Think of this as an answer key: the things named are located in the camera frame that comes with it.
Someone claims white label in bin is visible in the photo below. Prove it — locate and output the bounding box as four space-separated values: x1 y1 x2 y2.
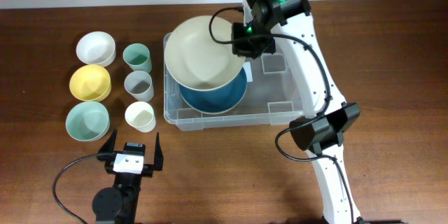
243 62 253 83

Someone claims cream white cup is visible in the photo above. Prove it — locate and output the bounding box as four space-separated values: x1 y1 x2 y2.
125 101 156 133

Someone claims yellow small bowl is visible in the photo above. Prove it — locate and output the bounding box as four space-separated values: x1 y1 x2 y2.
69 65 111 102

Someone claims mint green cup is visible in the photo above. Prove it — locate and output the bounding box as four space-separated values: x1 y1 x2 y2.
123 43 152 73

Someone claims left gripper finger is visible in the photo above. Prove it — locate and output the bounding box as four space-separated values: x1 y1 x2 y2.
97 129 118 160
146 133 164 172

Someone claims mint green small bowl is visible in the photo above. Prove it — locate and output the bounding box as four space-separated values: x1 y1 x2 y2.
66 101 110 141

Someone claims dark blue plate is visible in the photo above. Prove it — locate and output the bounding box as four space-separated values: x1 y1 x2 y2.
179 69 247 105

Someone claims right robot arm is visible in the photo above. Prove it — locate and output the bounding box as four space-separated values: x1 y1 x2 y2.
232 0 362 223

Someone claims beige plate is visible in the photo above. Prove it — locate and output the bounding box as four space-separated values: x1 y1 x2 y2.
164 15 245 91
187 103 237 115

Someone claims grey cup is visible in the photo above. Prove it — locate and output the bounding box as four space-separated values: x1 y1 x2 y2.
124 71 154 102

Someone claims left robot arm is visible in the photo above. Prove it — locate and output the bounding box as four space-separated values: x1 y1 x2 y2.
92 129 164 224

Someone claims white small bowl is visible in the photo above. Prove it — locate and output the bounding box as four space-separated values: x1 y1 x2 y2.
76 31 116 67

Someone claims clear plastic storage bin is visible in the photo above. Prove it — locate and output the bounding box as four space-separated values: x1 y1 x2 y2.
164 52 302 131

